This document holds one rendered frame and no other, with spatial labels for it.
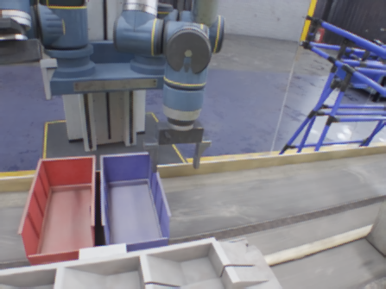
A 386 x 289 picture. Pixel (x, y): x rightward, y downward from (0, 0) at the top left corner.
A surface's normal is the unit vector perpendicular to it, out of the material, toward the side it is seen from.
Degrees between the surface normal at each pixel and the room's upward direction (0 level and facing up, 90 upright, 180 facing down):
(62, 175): 88
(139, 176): 88
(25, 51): 66
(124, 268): 80
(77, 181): 88
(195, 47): 87
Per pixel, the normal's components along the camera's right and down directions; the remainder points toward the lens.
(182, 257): 0.31, 0.40
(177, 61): -0.07, 0.54
